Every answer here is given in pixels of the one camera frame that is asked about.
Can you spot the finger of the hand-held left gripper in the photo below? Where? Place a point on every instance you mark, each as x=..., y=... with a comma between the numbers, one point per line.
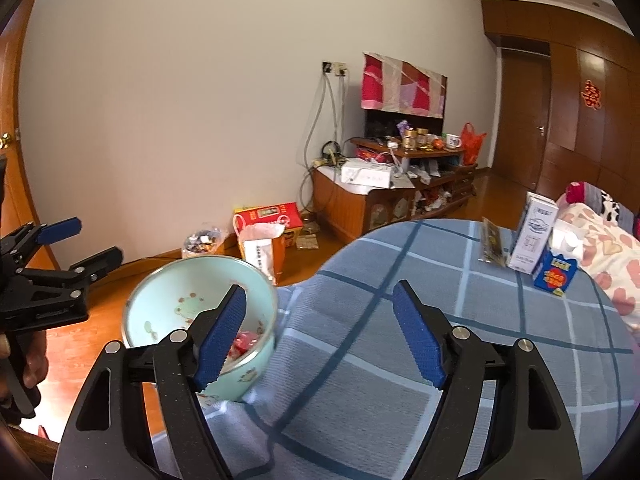
x=97, y=260
x=60, y=230

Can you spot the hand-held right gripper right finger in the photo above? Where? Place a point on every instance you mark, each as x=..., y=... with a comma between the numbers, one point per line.
x=417, y=335

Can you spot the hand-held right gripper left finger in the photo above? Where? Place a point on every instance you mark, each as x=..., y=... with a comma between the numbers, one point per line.
x=222, y=340

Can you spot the pile of candy wrappers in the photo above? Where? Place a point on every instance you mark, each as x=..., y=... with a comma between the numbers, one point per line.
x=245, y=344

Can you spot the light blue enamel pot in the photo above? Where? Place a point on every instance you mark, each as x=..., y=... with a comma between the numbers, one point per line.
x=170, y=285

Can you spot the person's left hand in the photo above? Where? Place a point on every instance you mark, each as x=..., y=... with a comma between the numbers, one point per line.
x=35, y=360

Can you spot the blue plaid tablecloth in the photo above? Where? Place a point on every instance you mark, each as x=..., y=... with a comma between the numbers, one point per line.
x=350, y=320

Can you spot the white plastic bag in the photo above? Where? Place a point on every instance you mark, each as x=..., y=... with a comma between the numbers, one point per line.
x=260, y=255

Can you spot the clear bag of candies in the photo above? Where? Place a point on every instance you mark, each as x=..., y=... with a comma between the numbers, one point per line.
x=201, y=244

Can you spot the brass knob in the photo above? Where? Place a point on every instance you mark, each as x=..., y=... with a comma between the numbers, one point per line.
x=6, y=140

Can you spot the flat dark foil packet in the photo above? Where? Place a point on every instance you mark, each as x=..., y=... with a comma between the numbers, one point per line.
x=491, y=240

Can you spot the red cardboard box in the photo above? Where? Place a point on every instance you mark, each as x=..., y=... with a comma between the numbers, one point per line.
x=270, y=215

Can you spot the small packets on floor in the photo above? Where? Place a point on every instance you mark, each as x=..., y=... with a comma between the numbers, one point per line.
x=307, y=236

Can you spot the wooden television cabinet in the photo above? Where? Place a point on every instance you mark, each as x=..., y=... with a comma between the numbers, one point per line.
x=345, y=210

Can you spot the wooden cabinet door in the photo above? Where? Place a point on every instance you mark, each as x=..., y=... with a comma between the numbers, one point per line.
x=15, y=85

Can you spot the tall white milk carton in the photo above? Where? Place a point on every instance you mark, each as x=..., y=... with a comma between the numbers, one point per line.
x=532, y=235

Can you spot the short blue drink carton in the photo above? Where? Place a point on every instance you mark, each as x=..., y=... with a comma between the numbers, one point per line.
x=557, y=272

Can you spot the white flat box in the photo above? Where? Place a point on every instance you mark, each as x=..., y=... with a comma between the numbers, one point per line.
x=365, y=174

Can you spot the small orange object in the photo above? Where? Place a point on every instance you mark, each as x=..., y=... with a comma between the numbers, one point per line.
x=438, y=144

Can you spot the gold lidded jar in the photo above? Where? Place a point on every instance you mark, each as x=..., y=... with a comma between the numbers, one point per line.
x=423, y=139
x=410, y=140

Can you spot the red plastic bag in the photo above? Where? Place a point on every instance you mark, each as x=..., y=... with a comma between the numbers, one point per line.
x=472, y=147

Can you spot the white mug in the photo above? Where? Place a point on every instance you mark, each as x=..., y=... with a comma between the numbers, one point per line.
x=451, y=141

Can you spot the heart-patterned quilt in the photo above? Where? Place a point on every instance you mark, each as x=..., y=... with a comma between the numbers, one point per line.
x=600, y=245

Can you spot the purple foil packet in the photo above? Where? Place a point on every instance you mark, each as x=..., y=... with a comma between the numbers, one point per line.
x=402, y=127

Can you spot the black television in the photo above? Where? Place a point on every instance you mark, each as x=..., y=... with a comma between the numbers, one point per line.
x=385, y=125

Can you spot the red and pink television cloth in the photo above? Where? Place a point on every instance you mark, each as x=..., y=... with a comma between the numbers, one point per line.
x=400, y=85

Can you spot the wooden wardrobe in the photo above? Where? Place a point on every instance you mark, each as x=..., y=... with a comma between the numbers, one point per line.
x=610, y=150

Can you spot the red paper-cut decoration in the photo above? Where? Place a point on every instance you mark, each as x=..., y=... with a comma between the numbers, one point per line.
x=590, y=94

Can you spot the wall socket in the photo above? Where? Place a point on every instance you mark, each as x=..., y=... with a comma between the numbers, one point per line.
x=335, y=68

